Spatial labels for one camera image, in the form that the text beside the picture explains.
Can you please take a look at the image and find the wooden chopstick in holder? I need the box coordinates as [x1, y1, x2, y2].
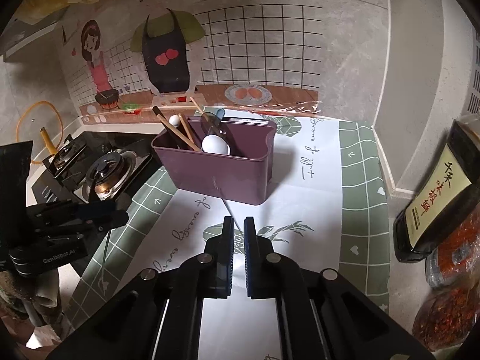
[190, 96, 204, 116]

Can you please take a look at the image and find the wooden chopstick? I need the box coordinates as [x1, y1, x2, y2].
[178, 114, 196, 146]
[190, 96, 204, 116]

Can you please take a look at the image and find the green checkered table mat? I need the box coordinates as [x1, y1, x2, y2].
[65, 114, 392, 360]

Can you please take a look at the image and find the dark soy sauce bottle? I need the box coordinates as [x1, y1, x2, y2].
[393, 114, 480, 263]

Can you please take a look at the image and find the blue plastic rice spoon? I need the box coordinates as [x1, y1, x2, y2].
[214, 108, 225, 121]

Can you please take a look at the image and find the chili flakes bag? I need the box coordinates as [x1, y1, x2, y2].
[412, 208, 479, 352]

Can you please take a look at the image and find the white knob metal utensil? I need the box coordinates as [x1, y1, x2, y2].
[169, 115, 181, 127]

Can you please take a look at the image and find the purple plastic utensil holder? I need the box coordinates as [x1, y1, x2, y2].
[151, 117, 277, 206]

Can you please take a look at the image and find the white ceramic spoon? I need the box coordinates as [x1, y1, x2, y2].
[202, 134, 231, 155]

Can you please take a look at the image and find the wooden rice spoon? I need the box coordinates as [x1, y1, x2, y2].
[152, 106, 200, 152]

